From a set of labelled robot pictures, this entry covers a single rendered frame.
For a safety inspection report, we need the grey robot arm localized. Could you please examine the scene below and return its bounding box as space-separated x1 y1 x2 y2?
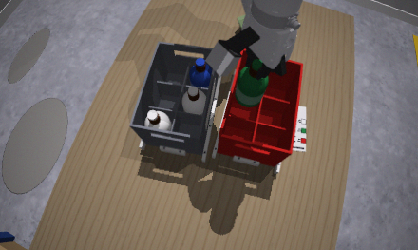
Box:
205 0 303 76

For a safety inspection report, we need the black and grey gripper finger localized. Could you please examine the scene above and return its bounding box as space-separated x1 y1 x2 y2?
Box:
245 48 258 67
256 55 287 80

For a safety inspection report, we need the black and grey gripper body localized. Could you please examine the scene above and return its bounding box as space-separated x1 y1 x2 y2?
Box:
242 3 297 69

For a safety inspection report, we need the green bottle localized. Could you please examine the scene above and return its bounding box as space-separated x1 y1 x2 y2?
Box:
235 59 269 107

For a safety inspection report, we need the white paper pick list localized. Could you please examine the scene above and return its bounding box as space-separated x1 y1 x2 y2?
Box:
293 106 306 152

